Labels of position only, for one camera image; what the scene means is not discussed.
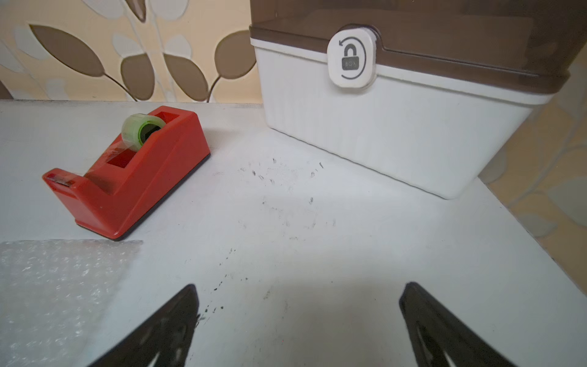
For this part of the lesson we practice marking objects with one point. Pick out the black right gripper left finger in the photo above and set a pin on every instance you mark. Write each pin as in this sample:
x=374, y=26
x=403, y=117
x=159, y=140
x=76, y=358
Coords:
x=164, y=339

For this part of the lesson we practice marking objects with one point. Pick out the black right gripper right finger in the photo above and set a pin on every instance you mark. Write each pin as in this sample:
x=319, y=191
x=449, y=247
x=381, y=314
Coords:
x=438, y=337

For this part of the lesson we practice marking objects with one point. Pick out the white brown storage box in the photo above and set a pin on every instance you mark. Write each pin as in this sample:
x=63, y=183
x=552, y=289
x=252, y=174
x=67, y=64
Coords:
x=425, y=92

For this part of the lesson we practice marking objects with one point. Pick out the green clear tape roll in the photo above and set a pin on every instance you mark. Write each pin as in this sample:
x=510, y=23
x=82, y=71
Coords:
x=138, y=128

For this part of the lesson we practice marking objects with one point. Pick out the clear bubble wrap sheet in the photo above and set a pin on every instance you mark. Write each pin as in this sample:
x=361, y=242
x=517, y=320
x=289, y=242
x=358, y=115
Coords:
x=54, y=293

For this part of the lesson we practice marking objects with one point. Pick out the red tape dispenser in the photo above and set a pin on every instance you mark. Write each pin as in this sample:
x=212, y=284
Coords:
x=123, y=187

